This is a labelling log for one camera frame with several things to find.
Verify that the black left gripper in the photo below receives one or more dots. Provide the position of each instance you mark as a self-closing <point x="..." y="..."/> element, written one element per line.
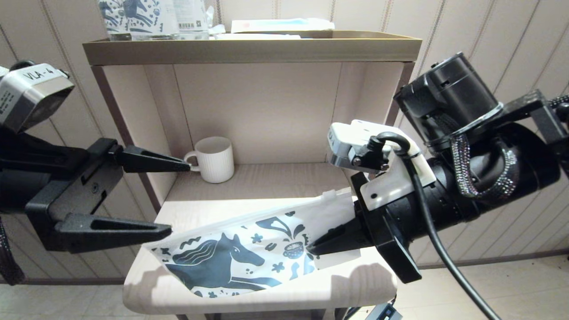
<point x="80" y="186"/>

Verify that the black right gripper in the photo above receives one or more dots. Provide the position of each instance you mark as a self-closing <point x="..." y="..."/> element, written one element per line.
<point x="395" y="231"/>

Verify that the white horse-print zip pouch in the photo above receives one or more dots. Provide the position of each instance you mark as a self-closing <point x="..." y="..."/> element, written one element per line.
<point x="213" y="262"/>

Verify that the white ribbed mug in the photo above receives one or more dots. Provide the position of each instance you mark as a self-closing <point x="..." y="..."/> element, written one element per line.
<point x="218" y="162"/>

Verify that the light wood shelf desk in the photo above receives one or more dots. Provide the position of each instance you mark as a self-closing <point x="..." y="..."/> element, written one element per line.
<point x="266" y="111"/>

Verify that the horse-print packages on shelf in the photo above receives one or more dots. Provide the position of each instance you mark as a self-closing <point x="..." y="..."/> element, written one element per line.
<point x="149" y="18"/>

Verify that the horse label water bottle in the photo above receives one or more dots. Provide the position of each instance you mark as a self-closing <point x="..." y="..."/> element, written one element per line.
<point x="111" y="18"/>

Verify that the small knotted white packet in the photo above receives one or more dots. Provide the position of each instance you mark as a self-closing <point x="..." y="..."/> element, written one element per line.
<point x="216" y="29"/>

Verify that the barcode label water bottle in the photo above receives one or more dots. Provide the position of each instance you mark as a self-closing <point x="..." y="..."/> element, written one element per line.
<point x="190" y="18"/>

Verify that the blue white toothbrush packet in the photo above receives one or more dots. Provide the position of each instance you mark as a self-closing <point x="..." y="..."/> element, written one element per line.
<point x="275" y="25"/>

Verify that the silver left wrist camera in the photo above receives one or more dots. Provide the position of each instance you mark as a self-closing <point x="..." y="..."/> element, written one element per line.
<point x="31" y="93"/>

